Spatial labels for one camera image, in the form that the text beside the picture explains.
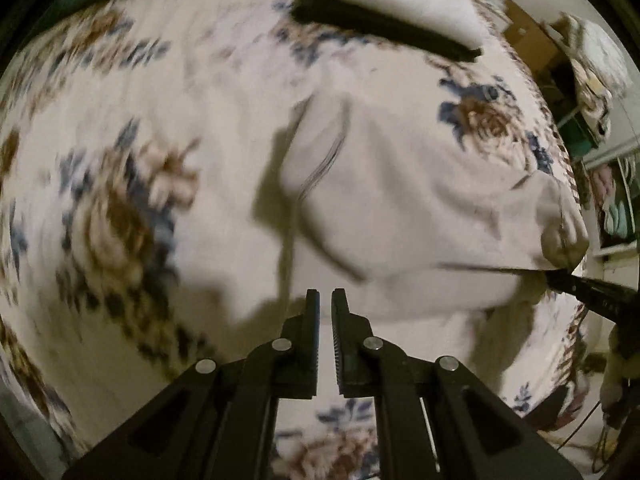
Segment small white garment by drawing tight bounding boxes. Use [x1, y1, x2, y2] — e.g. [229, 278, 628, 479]
[240, 92, 592, 328]

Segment brown cardboard box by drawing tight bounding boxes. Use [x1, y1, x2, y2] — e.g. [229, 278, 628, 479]
[502, 0, 562, 79]

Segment white shelf unit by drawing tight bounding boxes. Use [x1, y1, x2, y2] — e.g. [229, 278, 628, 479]
[582, 147, 640, 262]

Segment floral printed blanket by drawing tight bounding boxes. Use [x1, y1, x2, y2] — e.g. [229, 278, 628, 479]
[0, 0, 603, 480]

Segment black folded cloth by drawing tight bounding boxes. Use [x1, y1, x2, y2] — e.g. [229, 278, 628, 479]
[290, 0, 484, 64]

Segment dark cable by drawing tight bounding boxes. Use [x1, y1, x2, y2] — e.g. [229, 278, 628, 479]
[550, 395, 618, 473]

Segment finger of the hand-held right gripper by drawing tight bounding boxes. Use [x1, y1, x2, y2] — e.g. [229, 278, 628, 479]
[546, 269, 640, 322]

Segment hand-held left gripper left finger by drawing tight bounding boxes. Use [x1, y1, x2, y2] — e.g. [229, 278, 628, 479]
[62, 288, 321, 480]

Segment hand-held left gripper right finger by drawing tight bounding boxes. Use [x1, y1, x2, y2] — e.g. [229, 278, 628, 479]
[331, 288, 584, 480]

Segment bundle of light clothes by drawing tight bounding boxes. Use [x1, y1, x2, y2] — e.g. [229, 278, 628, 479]
[562, 12, 629, 142]

